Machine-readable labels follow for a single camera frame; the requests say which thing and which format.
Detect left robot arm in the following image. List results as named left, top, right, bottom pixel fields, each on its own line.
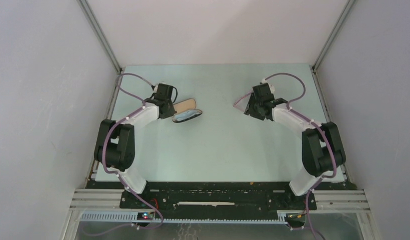
left=94, top=83, right=178, bottom=208

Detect pink transparent sunglasses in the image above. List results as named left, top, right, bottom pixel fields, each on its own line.
left=233, top=90, right=252, bottom=112

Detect black glasses case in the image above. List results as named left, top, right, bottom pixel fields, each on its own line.
left=172, top=98, right=203, bottom=123

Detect light blue cleaning cloth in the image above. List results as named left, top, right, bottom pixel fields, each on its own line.
left=174, top=109, right=201, bottom=122

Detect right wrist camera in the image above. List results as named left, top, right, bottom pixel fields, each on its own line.
left=261, top=78, right=275, bottom=94

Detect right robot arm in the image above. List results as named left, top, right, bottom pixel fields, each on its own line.
left=244, top=83, right=346, bottom=209

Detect grey cable duct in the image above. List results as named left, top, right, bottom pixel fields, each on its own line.
left=79, top=211, right=287, bottom=225

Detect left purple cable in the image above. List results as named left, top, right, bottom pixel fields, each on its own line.
left=101, top=72, right=164, bottom=229

